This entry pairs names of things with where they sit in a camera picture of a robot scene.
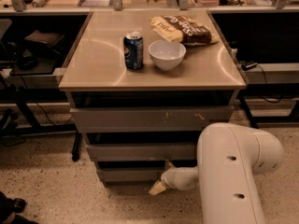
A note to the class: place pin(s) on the blue soda can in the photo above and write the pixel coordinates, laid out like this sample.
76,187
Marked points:
133,50

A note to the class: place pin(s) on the dark box under desk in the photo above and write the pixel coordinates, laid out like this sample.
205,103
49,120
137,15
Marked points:
44,44

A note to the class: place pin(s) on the grey drawer cabinet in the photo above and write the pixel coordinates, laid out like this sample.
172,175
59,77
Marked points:
97,77

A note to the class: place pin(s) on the grey drawer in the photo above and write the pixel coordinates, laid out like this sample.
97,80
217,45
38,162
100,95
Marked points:
129,174
148,119
143,152

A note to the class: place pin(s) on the black desk leg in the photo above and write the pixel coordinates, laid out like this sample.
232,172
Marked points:
76,147
245,107

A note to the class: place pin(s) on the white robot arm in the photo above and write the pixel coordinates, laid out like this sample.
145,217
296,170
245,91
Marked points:
228,158

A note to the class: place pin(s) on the grey top drawer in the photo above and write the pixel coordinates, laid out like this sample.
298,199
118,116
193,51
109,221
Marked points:
148,119

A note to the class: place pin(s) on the black desk leg left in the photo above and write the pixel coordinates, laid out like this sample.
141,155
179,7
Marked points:
76,147

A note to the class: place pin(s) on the grey middle drawer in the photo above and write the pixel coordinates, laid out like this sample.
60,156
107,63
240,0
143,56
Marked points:
143,152

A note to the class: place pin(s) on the brown chip bag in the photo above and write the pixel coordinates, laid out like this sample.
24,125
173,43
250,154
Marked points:
183,29

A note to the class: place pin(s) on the grey bottom drawer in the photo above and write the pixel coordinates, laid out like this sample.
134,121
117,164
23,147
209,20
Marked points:
129,174

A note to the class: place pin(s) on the white bowl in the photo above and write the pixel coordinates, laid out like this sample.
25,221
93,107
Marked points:
166,55

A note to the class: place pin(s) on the black desk leg right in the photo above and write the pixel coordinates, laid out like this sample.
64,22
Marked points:
245,107

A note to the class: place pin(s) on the black power adapter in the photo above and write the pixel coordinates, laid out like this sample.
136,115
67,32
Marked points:
248,65

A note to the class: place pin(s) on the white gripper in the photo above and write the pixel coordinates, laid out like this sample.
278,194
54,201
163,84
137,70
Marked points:
167,178

